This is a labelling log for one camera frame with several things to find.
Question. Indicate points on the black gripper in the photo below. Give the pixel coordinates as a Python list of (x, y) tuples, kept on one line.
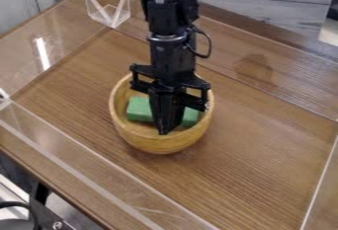
[(170, 81)]

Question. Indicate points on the green rectangular block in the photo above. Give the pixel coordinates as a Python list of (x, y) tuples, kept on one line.
[(140, 112)]

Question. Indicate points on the brown wooden bowl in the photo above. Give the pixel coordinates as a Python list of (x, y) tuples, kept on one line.
[(141, 134)]

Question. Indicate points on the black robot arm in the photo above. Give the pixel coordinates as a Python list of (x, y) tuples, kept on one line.
[(172, 18)]

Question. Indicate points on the black table leg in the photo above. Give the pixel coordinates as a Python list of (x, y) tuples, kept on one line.
[(41, 193)]

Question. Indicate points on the clear acrylic tray wall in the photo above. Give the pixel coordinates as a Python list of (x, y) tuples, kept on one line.
[(260, 173)]

